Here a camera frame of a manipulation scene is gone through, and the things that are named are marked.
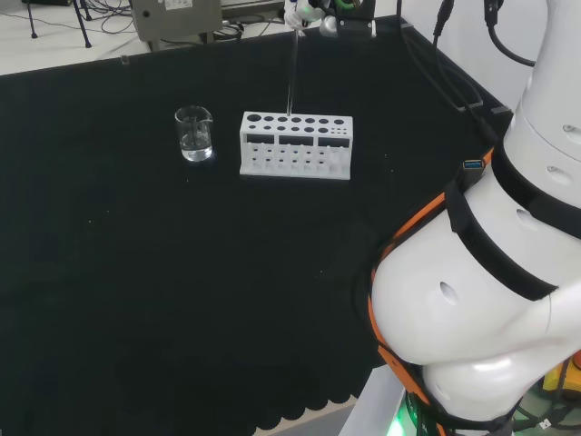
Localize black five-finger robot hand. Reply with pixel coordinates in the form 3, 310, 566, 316
283, 0, 338, 32

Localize clear glass rod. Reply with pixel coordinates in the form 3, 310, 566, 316
286, 27, 300, 115

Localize white test tube rack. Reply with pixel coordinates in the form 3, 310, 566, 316
238, 111, 354, 181

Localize clear glass beaker with water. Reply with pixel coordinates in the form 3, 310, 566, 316
173, 104, 215, 163

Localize grey equipment box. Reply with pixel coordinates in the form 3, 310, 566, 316
130, 0, 224, 52

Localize black tripod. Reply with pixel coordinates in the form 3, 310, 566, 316
21, 0, 94, 49

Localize black bench cloth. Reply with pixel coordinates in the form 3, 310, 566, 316
0, 14, 517, 436

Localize yellow stop button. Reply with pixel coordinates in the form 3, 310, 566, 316
542, 349, 581, 403

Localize black floor cable bundle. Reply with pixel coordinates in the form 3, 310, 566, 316
212, 15, 285, 45

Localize thick black cable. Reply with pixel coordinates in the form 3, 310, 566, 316
483, 0, 539, 68

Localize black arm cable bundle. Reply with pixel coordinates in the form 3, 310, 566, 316
395, 0, 500, 146

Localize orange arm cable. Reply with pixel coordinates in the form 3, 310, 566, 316
368, 147, 496, 436

